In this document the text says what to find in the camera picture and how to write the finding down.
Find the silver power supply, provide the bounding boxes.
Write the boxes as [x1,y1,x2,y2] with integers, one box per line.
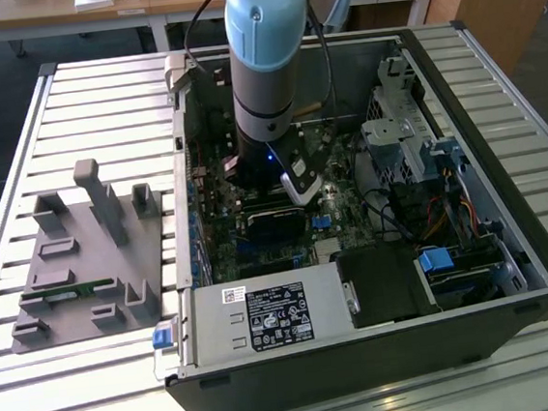
[178,261,366,370]

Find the black RAM slot bank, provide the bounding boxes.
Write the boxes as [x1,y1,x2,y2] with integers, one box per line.
[238,187,320,216]

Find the silver drive cage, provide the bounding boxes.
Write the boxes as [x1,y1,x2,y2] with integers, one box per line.
[354,50,453,192]

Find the blue disk carrier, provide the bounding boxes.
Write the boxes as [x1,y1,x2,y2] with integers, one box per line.
[416,245,456,278]

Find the black PC case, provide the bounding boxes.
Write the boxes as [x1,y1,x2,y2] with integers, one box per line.
[131,11,548,411]

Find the black wire in case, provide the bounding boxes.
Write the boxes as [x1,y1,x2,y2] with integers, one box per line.
[361,185,419,247]

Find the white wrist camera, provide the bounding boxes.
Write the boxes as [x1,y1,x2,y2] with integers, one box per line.
[277,152,327,210]

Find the black plastic shroud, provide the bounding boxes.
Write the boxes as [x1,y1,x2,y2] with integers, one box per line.
[331,238,443,332]

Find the gray parts rack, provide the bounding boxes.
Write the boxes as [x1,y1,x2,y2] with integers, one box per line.
[0,152,179,356]

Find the blue case latch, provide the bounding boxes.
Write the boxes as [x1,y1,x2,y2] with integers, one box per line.
[150,321,178,350]

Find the green RAM stick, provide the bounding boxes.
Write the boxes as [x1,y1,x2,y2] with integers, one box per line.
[43,278,119,303]

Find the gray case handle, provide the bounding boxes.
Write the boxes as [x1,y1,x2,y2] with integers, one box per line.
[161,52,197,97]

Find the black graphics card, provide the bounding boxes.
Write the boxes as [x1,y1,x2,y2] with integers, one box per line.
[243,204,310,246]

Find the wooden desk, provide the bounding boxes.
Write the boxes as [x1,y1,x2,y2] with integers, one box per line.
[0,0,446,67]

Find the coloured wire bundle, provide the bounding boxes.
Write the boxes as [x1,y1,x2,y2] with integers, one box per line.
[418,189,481,242]

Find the silver heat sink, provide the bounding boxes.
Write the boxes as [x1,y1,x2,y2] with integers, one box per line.
[315,237,344,263]

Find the green motherboard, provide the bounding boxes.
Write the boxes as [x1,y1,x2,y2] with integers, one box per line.
[184,118,378,287]

